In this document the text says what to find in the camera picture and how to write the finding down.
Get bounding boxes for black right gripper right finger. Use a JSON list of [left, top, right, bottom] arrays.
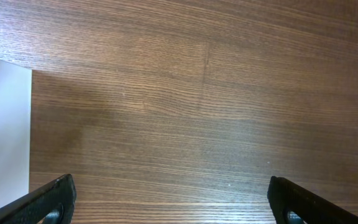
[[267, 176, 358, 224]]

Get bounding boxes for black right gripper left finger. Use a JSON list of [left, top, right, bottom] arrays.
[[0, 174, 76, 224]]

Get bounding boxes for white cardboard box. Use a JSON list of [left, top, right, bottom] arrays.
[[0, 60, 32, 208]]

